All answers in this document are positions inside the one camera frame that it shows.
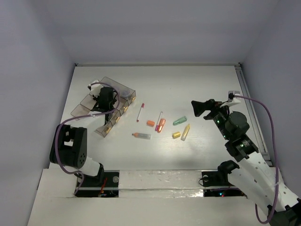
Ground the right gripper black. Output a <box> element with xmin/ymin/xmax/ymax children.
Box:
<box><xmin>191</xmin><ymin>98</ymin><xmax>231</xmax><ymax>140</ymax></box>

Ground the green highlighter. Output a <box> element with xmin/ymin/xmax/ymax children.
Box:
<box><xmin>173</xmin><ymin>116</ymin><xmax>187</xmax><ymax>126</ymax></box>

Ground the purple glitter jar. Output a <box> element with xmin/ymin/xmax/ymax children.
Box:
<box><xmin>120</xmin><ymin>89</ymin><xmax>131</xmax><ymax>99</ymax></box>

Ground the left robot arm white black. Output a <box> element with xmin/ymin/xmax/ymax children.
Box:
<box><xmin>49</xmin><ymin>83</ymin><xmax>119</xmax><ymax>186</ymax></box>

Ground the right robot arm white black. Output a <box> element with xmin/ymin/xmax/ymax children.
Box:
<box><xmin>191</xmin><ymin>94</ymin><xmax>301</xmax><ymax>226</ymax></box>

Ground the clear drawer organizer top compartment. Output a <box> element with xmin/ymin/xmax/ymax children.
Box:
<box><xmin>100</xmin><ymin>77</ymin><xmax>136</xmax><ymax>104</ymax></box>

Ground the yellow highlighter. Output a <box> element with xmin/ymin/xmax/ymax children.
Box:
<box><xmin>181</xmin><ymin>124</ymin><xmax>190</xmax><ymax>141</ymax></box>

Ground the yellow cap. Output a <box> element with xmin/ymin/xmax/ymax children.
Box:
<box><xmin>172</xmin><ymin>131</ymin><xmax>181</xmax><ymax>139</ymax></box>

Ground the white pen red cap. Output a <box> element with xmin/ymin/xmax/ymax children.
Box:
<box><xmin>136</xmin><ymin>103</ymin><xmax>145</xmax><ymax>122</ymax></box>

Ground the white pen magenta cap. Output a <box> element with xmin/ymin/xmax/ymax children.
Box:
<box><xmin>155</xmin><ymin>111</ymin><xmax>163</xmax><ymax>131</ymax></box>

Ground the orange eraser cap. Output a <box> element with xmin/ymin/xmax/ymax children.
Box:
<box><xmin>146</xmin><ymin>121</ymin><xmax>155</xmax><ymax>127</ymax></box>

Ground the clear highlighter orange tip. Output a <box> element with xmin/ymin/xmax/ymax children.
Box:
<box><xmin>132</xmin><ymin>133</ymin><xmax>151</xmax><ymax>140</ymax></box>

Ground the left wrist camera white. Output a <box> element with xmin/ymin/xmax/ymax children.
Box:
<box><xmin>88</xmin><ymin>83</ymin><xmax>103</xmax><ymax>96</ymax></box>

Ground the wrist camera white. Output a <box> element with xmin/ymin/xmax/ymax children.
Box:
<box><xmin>221</xmin><ymin>91</ymin><xmax>240</xmax><ymax>107</ymax></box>
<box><xmin>88</xmin><ymin>83</ymin><xmax>103</xmax><ymax>96</ymax></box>

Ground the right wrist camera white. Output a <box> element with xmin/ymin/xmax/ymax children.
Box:
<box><xmin>221</xmin><ymin>91</ymin><xmax>240</xmax><ymax>107</ymax></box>

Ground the aluminium rail right edge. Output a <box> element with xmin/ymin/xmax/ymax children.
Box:
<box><xmin>234</xmin><ymin>64</ymin><xmax>274</xmax><ymax>167</ymax></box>

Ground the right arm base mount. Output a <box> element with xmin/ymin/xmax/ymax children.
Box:
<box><xmin>198</xmin><ymin>160</ymin><xmax>246</xmax><ymax>197</ymax></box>

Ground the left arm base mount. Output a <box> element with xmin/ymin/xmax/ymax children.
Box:
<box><xmin>75</xmin><ymin>164</ymin><xmax>119</xmax><ymax>198</ymax></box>

